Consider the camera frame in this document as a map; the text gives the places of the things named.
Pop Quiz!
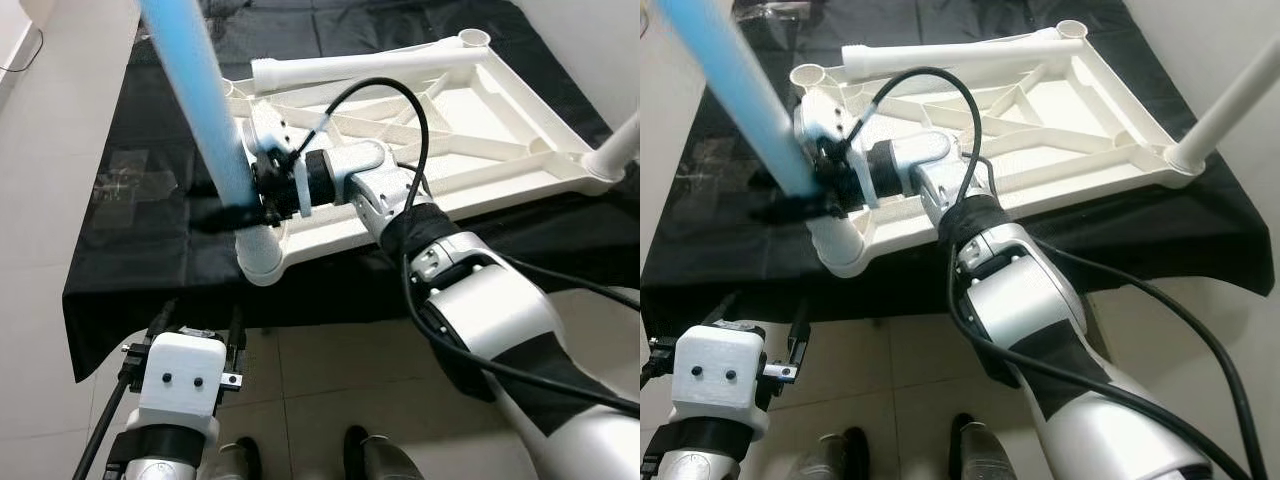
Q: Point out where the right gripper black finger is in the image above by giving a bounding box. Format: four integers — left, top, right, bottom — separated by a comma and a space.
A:
748, 195, 839, 227
188, 203, 269, 237

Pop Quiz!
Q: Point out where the white plastic table leg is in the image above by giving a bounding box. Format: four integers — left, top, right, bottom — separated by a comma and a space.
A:
1163, 33, 1280, 179
580, 110, 641, 183
655, 0, 873, 279
250, 45, 493, 96
135, 0, 293, 288
842, 27, 1063, 84

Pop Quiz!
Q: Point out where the white plastic children table top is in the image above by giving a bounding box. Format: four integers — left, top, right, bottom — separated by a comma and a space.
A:
225, 28, 626, 286
788, 18, 1206, 279

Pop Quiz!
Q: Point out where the clear tape patch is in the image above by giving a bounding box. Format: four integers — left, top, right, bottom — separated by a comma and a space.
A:
688, 135, 749, 213
93, 148, 181, 229

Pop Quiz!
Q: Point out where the silver robot left leg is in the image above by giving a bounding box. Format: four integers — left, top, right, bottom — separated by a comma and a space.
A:
205, 435, 263, 480
790, 427, 871, 480

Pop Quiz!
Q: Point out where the silver robot leg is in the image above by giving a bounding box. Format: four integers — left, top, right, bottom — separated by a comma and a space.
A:
205, 435, 263, 480
948, 413, 1021, 480
343, 425, 426, 480
790, 427, 871, 480

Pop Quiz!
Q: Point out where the silver robot right leg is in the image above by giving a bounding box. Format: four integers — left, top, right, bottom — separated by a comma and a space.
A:
343, 425, 426, 480
948, 413, 1021, 480

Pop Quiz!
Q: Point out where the clear plastic wrap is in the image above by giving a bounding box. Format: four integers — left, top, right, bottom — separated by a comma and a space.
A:
735, 0, 813, 23

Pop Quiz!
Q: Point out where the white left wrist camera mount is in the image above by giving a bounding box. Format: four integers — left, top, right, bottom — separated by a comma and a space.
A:
135, 333, 228, 421
673, 325, 768, 416

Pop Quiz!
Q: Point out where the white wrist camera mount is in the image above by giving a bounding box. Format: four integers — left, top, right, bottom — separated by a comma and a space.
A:
673, 325, 768, 416
793, 85, 881, 236
243, 100, 313, 226
135, 333, 228, 421

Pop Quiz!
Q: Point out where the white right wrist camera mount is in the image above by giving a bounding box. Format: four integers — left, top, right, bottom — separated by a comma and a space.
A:
243, 100, 313, 226
793, 85, 881, 236

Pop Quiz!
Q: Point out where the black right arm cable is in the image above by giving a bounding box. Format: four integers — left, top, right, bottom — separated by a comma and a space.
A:
300, 78, 641, 421
855, 65, 1256, 480

